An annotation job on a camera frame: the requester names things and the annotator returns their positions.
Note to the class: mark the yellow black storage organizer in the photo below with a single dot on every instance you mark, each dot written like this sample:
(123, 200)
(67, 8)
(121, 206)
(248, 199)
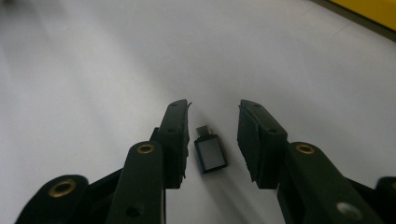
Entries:
(373, 11)

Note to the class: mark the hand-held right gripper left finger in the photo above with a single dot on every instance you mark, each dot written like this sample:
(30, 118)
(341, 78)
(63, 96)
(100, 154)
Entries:
(146, 174)

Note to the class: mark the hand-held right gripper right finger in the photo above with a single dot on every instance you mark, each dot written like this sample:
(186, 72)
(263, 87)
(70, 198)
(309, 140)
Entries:
(299, 174)

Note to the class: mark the small grey usb adapter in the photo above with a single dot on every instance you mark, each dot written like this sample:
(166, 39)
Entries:
(211, 154)

